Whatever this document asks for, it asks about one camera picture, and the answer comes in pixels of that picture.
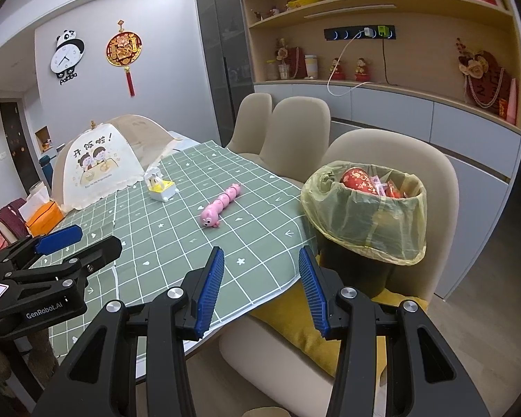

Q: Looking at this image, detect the grey lower cabinet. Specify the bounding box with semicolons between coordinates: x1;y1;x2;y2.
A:
254;82;521;300

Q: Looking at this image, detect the red knot wall ornament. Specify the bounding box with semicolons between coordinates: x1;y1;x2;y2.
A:
105;19;143;97

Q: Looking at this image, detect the dark red chair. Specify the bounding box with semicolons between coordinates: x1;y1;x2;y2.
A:
0;197;29;244

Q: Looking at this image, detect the wooden wall shelf unit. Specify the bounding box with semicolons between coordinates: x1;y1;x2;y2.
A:
239;0;521;133

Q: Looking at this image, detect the person's left forearm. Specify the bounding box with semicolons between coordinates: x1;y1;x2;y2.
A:
24;326;59;368

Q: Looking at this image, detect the orange tissue box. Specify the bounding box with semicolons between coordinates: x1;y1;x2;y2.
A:
25;202;65;236

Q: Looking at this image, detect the yellow plastic bin liner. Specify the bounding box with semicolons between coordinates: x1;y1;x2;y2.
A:
300;161;428;267

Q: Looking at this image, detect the yellow white toy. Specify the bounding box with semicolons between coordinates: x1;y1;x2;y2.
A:
143;167;179;203

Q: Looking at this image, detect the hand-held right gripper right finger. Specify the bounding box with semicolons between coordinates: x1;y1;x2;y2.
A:
298;246;491;417

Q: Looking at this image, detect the yellow seat cushion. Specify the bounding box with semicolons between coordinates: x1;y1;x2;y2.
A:
249;287;428;378

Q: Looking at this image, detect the black waste bin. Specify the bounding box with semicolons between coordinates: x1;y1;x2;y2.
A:
318;245;395;295

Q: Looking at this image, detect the pink caterpillar toy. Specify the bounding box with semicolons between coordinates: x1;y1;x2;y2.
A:
200;185;243;229

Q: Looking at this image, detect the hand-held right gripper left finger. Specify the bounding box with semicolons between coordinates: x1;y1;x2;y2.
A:
32;246;225;417

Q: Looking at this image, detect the beige dining chair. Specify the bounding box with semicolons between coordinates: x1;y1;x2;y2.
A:
258;96;331;179
219;129;461;417
226;92;273;155

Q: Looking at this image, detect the white charging cable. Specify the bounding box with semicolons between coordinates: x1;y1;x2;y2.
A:
327;35;367;96

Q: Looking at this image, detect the dark door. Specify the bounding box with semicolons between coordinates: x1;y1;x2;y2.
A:
0;100;40;192

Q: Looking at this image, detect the dark red gift bag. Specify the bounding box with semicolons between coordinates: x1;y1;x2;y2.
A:
289;47;307;80

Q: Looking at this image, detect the black power strip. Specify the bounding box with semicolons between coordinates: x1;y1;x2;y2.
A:
323;26;398;42

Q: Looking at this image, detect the cream mesh food cover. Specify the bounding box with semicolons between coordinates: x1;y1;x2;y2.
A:
52;115;181;213

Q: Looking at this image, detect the red paper cup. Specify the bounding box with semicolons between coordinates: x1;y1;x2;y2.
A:
340;167;380;198

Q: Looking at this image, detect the flower vase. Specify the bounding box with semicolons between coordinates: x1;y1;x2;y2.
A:
275;39;292;80

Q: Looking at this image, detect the panda wall clock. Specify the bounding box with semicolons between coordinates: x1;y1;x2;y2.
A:
52;30;86;85

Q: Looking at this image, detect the green checked tablecloth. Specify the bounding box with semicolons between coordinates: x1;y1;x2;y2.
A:
26;139;320;359

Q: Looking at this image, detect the grey tall cabinet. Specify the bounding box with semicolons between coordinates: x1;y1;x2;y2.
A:
195;0;255;146

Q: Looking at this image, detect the flower handbag decoration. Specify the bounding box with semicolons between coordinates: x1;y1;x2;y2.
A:
456;38;511;109

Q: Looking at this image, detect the black power cable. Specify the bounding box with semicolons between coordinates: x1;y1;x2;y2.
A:
381;39;398;85

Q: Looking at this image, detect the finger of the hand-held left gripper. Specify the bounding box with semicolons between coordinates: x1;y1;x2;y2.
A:
0;225;84;276
2;235;123;289

